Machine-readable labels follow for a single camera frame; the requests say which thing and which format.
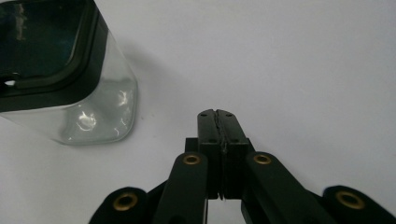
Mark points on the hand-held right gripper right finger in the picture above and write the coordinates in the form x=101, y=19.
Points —
x=233, y=146

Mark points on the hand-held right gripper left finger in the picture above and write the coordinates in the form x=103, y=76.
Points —
x=209, y=146

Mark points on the clear jar with black lid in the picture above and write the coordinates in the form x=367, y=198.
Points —
x=102, y=105

